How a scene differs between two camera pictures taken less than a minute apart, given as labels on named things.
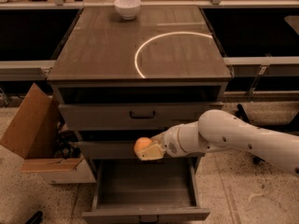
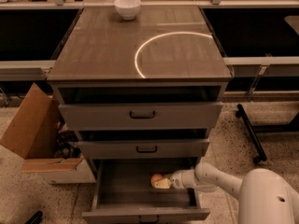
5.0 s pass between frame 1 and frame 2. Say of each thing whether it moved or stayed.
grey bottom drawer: stayed
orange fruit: moved
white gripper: moved
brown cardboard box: stayed
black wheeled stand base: stayed
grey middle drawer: stayed
